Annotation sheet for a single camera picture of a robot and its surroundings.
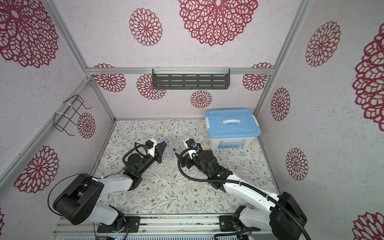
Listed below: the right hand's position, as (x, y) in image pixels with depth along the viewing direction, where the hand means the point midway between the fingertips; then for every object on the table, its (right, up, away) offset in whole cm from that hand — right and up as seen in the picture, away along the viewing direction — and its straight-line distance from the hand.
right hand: (183, 146), depth 74 cm
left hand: (-11, 0, +9) cm, 14 cm away
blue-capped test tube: (-11, +2, +6) cm, 12 cm away
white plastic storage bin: (+31, 0, +23) cm, 39 cm away
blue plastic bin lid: (+30, +13, +21) cm, 39 cm away
